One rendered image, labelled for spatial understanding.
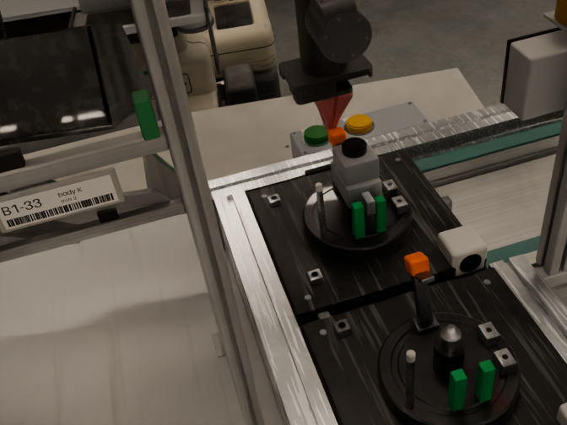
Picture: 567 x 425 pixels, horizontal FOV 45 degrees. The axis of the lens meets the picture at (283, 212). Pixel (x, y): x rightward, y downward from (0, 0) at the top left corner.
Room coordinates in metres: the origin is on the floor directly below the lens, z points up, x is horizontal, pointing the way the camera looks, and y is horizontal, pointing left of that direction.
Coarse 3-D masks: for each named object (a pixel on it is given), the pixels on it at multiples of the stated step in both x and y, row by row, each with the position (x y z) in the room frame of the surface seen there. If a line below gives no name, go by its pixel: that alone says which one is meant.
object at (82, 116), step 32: (64, 32) 0.45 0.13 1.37; (96, 32) 0.46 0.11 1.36; (0, 64) 0.45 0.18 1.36; (32, 64) 0.44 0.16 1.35; (64, 64) 0.44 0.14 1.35; (96, 64) 0.44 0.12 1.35; (128, 64) 0.54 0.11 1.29; (0, 96) 0.44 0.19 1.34; (32, 96) 0.44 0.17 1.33; (64, 96) 0.43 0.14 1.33; (96, 96) 0.43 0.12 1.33; (128, 96) 0.50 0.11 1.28; (0, 128) 0.43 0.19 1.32; (32, 128) 0.43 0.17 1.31; (64, 128) 0.42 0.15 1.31; (96, 128) 0.42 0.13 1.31
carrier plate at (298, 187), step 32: (384, 160) 0.77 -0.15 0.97; (256, 192) 0.74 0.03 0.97; (288, 192) 0.73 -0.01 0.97; (416, 192) 0.69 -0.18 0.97; (288, 224) 0.66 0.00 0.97; (416, 224) 0.63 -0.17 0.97; (448, 224) 0.62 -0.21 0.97; (288, 256) 0.60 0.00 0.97; (320, 256) 0.60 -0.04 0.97; (384, 256) 0.58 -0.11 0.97; (288, 288) 0.55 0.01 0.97; (320, 288) 0.54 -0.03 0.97; (352, 288) 0.53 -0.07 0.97; (384, 288) 0.53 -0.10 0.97
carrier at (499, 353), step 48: (432, 288) 0.52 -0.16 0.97; (480, 288) 0.51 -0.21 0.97; (336, 336) 0.47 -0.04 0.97; (384, 336) 0.46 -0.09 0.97; (432, 336) 0.43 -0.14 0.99; (480, 336) 0.42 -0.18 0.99; (528, 336) 0.43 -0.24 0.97; (336, 384) 0.41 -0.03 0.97; (384, 384) 0.39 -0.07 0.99; (432, 384) 0.38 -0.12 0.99; (480, 384) 0.35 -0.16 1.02; (528, 384) 0.38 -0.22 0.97
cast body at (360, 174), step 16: (352, 144) 0.65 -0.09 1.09; (368, 144) 0.66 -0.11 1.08; (336, 160) 0.65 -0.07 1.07; (352, 160) 0.63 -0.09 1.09; (368, 160) 0.63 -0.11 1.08; (336, 176) 0.65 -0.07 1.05; (352, 176) 0.62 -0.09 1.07; (368, 176) 0.62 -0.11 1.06; (352, 192) 0.61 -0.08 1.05; (368, 192) 0.62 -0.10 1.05; (368, 208) 0.60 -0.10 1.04
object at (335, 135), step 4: (332, 128) 0.72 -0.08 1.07; (336, 128) 0.71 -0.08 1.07; (340, 128) 0.71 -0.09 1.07; (328, 132) 0.71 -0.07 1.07; (332, 132) 0.70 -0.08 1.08; (336, 132) 0.70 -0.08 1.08; (340, 132) 0.70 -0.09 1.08; (344, 132) 0.70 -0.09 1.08; (328, 136) 0.71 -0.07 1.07; (332, 136) 0.70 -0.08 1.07; (336, 136) 0.70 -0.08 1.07; (340, 136) 0.70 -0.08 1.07; (344, 136) 0.70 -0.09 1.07; (332, 140) 0.70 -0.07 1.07; (336, 140) 0.70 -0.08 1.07; (340, 140) 0.70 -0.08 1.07; (344, 140) 0.70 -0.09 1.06; (332, 144) 0.70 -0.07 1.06; (336, 144) 0.70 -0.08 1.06; (340, 144) 0.69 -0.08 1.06
